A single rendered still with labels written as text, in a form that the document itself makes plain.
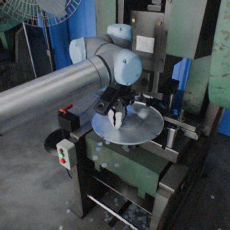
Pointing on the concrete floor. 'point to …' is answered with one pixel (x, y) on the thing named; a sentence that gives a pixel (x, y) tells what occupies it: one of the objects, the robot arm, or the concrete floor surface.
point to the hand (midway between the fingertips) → (115, 127)
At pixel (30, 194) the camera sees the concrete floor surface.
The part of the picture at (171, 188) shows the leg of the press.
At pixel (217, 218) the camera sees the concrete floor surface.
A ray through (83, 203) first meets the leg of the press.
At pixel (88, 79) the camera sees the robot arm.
